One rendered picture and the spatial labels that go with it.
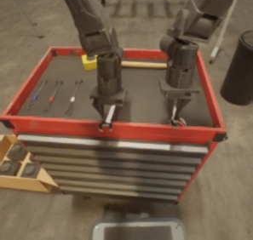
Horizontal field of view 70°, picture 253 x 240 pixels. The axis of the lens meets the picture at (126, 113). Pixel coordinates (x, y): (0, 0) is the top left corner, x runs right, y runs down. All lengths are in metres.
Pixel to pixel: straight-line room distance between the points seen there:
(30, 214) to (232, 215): 1.39
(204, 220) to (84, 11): 1.40
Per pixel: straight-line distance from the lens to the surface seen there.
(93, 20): 0.43
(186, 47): 0.46
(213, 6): 0.43
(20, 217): 1.61
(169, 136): 0.61
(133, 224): 1.15
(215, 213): 1.55
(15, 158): 1.65
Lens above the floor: 1.40
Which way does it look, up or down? 49 degrees down
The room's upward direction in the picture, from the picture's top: 1 degrees counter-clockwise
